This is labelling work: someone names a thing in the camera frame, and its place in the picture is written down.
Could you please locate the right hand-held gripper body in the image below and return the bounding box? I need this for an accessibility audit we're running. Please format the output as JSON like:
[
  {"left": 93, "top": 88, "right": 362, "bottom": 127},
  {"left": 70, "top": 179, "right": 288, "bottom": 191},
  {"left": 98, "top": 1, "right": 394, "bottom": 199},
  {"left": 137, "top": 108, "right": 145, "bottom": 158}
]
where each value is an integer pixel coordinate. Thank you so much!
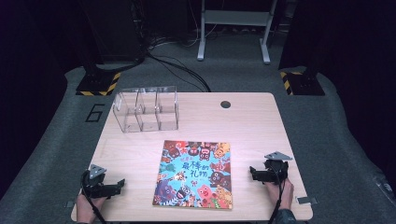
[{"left": 263, "top": 151, "right": 293, "bottom": 185}]

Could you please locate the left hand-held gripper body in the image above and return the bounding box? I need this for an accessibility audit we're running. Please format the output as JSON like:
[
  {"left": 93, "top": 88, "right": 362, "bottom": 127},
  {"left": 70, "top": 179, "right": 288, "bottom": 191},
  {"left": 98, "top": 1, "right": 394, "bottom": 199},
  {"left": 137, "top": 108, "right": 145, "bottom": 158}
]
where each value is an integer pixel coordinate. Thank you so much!
[{"left": 81, "top": 163, "right": 110, "bottom": 200}]

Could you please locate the colourful cartoon picture book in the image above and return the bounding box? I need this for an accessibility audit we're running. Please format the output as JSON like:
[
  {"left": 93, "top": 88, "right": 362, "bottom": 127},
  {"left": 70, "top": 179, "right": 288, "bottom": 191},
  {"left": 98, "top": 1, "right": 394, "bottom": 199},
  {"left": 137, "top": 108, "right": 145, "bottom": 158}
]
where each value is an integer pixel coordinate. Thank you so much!
[{"left": 152, "top": 139, "right": 233, "bottom": 210}]

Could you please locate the clear acrylic divided organizer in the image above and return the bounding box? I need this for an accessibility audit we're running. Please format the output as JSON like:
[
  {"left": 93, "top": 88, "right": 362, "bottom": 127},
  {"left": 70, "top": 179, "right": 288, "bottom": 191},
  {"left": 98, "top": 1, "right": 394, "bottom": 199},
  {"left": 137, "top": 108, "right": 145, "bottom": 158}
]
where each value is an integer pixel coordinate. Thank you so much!
[{"left": 112, "top": 86, "right": 179, "bottom": 133}]

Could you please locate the person's left hand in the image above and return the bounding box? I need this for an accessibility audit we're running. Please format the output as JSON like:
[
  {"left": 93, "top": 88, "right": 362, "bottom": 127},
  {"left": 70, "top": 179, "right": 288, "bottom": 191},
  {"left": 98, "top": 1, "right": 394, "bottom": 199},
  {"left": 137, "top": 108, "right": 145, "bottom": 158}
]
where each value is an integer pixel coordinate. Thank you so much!
[{"left": 76, "top": 194, "right": 106, "bottom": 223}]

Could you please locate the person's right hand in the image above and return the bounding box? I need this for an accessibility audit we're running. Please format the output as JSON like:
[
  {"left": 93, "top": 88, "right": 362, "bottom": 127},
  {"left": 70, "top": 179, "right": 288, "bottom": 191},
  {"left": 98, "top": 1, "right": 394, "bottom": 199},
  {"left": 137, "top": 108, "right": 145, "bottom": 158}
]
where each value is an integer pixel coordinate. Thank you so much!
[{"left": 264, "top": 177, "right": 294, "bottom": 211}]

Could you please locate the black stand base striped edge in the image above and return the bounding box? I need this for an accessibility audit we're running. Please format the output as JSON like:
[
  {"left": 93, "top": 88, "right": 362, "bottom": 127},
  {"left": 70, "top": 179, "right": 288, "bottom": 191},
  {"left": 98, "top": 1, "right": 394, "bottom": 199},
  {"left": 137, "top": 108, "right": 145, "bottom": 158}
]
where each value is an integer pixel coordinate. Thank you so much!
[
  {"left": 279, "top": 70, "right": 326, "bottom": 96},
  {"left": 75, "top": 72, "right": 121, "bottom": 97}
]

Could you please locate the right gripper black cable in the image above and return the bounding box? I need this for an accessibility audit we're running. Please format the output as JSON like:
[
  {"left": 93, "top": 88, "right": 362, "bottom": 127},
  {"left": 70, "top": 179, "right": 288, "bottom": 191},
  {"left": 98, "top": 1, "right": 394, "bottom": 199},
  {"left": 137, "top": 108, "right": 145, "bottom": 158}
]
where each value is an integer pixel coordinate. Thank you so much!
[{"left": 267, "top": 161, "right": 286, "bottom": 224}]

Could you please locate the black floor cable bundle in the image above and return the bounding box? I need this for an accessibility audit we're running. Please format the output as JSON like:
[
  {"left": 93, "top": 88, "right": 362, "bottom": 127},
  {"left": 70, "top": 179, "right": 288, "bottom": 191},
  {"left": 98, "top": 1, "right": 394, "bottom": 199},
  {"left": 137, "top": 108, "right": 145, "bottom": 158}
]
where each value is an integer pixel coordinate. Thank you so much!
[{"left": 146, "top": 50, "right": 212, "bottom": 93}]

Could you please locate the white metal stand frame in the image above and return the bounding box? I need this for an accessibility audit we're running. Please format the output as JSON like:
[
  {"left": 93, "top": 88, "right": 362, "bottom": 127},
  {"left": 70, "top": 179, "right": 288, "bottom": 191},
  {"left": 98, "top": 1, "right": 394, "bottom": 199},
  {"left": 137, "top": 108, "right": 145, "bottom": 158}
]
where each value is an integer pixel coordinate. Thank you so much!
[{"left": 196, "top": 0, "right": 278, "bottom": 65}]

